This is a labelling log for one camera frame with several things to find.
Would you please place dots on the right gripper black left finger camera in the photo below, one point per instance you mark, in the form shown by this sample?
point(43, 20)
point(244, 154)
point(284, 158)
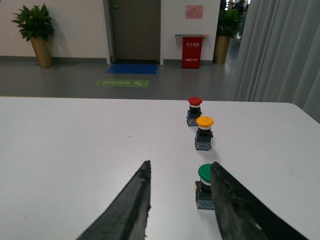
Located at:
point(127, 216)

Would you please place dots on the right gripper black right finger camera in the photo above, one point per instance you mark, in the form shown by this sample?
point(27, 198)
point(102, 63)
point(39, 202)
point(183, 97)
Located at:
point(242, 216)

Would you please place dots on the yellow push button switch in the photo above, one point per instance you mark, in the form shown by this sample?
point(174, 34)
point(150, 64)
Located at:
point(204, 134)

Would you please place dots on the green floor sign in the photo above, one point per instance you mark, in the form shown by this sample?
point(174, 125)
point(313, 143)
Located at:
point(122, 83)

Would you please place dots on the blue floor mat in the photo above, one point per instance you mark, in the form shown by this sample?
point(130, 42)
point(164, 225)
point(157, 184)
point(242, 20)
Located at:
point(149, 69)

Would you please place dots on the grey curtain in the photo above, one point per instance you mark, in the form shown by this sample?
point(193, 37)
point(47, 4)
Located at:
point(279, 54)

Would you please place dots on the gold planter pot right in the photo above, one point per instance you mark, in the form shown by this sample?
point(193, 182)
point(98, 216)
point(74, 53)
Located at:
point(229, 23)

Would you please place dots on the red fire extinguisher box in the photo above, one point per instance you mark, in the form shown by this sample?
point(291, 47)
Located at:
point(191, 50)

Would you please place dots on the grey door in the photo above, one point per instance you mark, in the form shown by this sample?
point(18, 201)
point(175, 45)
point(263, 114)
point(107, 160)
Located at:
point(136, 29)

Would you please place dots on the green potted plant left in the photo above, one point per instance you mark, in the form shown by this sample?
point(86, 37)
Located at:
point(35, 26)

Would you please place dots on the green push button switch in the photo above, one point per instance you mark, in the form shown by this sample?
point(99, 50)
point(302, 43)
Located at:
point(203, 194)

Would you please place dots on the red push button switch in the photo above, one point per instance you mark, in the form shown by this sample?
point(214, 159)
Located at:
point(194, 111)

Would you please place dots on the pink wall notice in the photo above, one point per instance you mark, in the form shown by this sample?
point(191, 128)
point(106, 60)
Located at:
point(194, 12)

